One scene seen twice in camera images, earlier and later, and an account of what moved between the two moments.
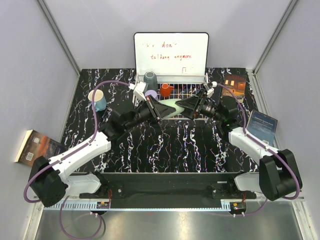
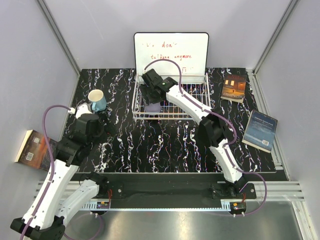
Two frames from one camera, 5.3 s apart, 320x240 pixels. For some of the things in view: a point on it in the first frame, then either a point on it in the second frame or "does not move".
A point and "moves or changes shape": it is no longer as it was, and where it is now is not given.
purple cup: x=152 y=93 moves or changes shape
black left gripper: x=162 y=110 -> x=109 y=127
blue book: x=263 y=126 does not move
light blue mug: x=100 y=102 does not move
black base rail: x=168 y=186 does not move
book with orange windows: x=237 y=83 does not move
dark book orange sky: x=35 y=144 does not move
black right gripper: x=191 y=108 -> x=144 y=91
